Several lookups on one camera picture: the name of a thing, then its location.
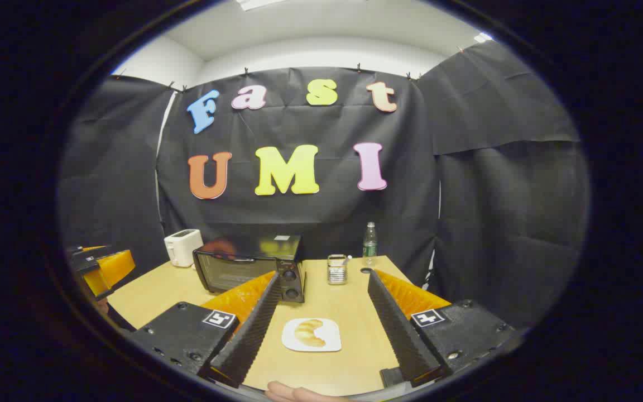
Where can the clear glass jar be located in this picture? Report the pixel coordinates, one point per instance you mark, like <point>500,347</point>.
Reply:
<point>336,272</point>

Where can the white toaster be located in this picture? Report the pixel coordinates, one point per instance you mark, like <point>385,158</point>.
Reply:
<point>182,248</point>

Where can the white square plate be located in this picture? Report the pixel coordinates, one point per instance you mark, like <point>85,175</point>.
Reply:
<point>292,343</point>

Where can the clear plastic water bottle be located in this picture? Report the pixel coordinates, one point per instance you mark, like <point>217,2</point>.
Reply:
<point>369,245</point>

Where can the long ceiling light panel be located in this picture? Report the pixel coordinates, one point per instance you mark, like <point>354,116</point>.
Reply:
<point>260,3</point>

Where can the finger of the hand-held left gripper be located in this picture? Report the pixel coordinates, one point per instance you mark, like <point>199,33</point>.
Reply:
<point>80,250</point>
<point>115,269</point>

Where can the golden croissant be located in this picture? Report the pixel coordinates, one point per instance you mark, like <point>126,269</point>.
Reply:
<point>307,332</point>

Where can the black backdrop cloth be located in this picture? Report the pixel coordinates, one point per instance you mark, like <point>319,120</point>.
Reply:
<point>327,218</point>

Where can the black electric oven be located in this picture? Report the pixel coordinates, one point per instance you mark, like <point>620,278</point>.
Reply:
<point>232,271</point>

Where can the small ceiling light panel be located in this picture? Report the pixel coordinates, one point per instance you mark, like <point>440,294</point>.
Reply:
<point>483,37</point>

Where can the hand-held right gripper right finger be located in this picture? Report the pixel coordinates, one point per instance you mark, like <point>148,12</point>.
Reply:
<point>397,324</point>

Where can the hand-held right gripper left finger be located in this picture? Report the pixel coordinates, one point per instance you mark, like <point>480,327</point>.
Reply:
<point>252,329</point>

